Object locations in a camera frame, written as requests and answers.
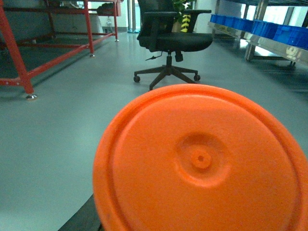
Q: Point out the orange cylindrical capacitor 4680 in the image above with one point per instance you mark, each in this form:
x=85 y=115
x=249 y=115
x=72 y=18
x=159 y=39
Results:
x=194 y=157

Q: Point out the green potted plant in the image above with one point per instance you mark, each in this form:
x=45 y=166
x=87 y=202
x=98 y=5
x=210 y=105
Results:
x=182 y=20

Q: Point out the black office chair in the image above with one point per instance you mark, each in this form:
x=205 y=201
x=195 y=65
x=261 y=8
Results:
x=157 y=20

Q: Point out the steel shelf with blue bins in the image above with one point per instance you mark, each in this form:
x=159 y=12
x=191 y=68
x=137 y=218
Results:
x=268 y=41

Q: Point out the red conveyor frame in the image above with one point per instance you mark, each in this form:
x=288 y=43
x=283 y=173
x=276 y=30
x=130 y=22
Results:
x=37 y=35

